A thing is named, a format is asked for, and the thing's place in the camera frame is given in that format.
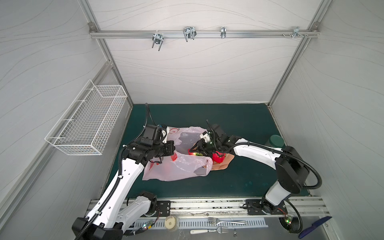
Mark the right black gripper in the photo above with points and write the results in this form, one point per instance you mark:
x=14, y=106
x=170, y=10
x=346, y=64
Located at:
x=205, y=147

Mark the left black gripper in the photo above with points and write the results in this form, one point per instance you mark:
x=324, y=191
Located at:
x=170, y=147

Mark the red dragon fruit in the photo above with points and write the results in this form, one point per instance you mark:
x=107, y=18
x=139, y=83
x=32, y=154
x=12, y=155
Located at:
x=218, y=158

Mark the pink strawberry plastic bag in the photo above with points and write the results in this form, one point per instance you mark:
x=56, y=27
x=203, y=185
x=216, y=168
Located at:
x=181, y=165

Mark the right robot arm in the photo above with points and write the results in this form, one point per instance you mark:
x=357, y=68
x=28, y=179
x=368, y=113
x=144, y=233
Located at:
x=293, y=173

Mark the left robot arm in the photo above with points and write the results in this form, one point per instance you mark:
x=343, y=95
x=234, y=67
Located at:
x=108, y=220

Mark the peach scalloped fruit plate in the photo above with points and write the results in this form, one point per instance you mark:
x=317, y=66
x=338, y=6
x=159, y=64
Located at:
x=221, y=163

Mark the green table mat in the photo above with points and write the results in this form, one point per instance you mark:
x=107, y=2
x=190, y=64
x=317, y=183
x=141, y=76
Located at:
x=243, y=177

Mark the green lidded glass jar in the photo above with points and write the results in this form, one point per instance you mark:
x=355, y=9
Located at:
x=276, y=141

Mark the silver fork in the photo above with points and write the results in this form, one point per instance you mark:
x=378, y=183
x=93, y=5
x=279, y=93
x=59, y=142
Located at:
x=215, y=221

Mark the metal hook clamp left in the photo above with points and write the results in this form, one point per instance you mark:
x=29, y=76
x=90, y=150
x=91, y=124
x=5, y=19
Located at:
x=157, y=39

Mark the metal hook clamp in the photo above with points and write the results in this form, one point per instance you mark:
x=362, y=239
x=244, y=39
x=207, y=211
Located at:
x=189, y=33
x=157, y=39

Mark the black round fan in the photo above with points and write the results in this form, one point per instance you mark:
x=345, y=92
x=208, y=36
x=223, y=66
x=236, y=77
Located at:
x=291, y=224

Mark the metal hook clamp middle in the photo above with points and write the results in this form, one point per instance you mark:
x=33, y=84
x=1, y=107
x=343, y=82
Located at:
x=189, y=33

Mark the blue plastic tool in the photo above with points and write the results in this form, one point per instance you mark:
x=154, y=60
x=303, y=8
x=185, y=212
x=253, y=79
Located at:
x=314, y=226

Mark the metal bolt clamp right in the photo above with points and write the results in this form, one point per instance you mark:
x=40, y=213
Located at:
x=296, y=33

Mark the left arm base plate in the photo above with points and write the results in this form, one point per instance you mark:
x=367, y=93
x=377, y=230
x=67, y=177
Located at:
x=159, y=209

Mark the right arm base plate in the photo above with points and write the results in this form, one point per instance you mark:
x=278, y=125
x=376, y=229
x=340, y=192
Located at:
x=258, y=207

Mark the white wire basket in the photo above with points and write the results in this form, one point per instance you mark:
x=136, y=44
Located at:
x=86, y=125

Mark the white handled fork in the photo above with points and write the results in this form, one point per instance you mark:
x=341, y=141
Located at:
x=219, y=230

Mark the metal ring clamp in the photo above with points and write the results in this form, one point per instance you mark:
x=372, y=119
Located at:
x=223, y=32

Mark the aluminium cross rail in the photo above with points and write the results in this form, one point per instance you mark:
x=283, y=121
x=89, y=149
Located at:
x=201, y=34

